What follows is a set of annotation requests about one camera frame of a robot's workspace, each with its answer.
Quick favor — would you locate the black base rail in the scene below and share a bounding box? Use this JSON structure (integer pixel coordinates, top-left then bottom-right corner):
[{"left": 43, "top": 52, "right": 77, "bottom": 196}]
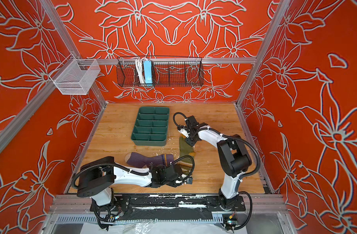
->
[{"left": 98, "top": 194, "right": 246, "bottom": 222}]

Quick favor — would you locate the white cable bundle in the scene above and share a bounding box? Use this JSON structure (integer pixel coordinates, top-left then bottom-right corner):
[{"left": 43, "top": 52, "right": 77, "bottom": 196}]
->
[{"left": 135, "top": 58, "right": 145, "bottom": 85}]

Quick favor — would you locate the clear plastic bin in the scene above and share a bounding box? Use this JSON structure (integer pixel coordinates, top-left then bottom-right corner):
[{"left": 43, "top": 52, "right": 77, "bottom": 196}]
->
[{"left": 50, "top": 58, "right": 100, "bottom": 95}]

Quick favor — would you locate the black wire basket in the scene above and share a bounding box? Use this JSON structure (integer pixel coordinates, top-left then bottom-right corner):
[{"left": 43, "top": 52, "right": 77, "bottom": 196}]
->
[{"left": 116, "top": 56, "right": 204, "bottom": 88}]

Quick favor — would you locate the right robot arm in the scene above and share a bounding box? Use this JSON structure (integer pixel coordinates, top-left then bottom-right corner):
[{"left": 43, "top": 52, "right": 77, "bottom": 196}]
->
[{"left": 177, "top": 116, "right": 261, "bottom": 211}]

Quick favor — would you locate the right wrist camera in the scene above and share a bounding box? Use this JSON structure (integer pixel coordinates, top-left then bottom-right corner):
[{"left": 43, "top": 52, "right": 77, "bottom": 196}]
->
[{"left": 177, "top": 125, "right": 189, "bottom": 137}]

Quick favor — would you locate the green divided tray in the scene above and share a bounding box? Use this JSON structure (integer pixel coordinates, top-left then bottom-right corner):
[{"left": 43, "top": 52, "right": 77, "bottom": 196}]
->
[{"left": 131, "top": 106, "right": 170, "bottom": 147}]

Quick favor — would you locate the purple sock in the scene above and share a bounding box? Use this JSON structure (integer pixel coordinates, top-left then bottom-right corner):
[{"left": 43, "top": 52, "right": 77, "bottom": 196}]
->
[{"left": 125, "top": 152, "right": 174, "bottom": 168}]

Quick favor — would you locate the green striped sock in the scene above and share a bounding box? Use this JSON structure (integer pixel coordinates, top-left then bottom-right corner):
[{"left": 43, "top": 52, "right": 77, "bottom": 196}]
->
[{"left": 178, "top": 135, "right": 196, "bottom": 175}]

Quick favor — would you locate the light blue box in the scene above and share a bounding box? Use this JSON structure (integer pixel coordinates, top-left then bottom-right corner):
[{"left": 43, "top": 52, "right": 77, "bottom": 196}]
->
[{"left": 143, "top": 60, "right": 153, "bottom": 86}]

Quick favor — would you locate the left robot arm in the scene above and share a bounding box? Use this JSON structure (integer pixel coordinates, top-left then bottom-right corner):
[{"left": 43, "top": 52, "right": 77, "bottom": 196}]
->
[{"left": 71, "top": 157, "right": 192, "bottom": 207}]

